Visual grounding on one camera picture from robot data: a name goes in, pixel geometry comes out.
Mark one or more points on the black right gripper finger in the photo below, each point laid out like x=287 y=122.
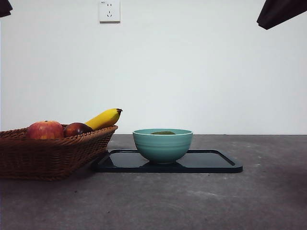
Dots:
x=280 y=13

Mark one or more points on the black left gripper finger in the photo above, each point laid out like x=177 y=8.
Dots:
x=4 y=6

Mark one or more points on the green avocado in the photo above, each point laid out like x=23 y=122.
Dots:
x=163 y=133

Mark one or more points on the teal ceramic bowl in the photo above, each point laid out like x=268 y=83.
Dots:
x=163 y=148

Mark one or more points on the red yellow apple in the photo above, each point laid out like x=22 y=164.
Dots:
x=45 y=130

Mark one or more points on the dark red plum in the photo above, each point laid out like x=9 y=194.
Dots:
x=76 y=129

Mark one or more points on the yellow banana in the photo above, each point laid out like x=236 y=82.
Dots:
x=105 y=119

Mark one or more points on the brown woven wicker basket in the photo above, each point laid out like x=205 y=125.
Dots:
x=48 y=158

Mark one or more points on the black rectangular tray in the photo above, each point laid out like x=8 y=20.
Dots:
x=208 y=165

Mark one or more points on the white wall socket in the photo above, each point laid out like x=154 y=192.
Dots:
x=109 y=11

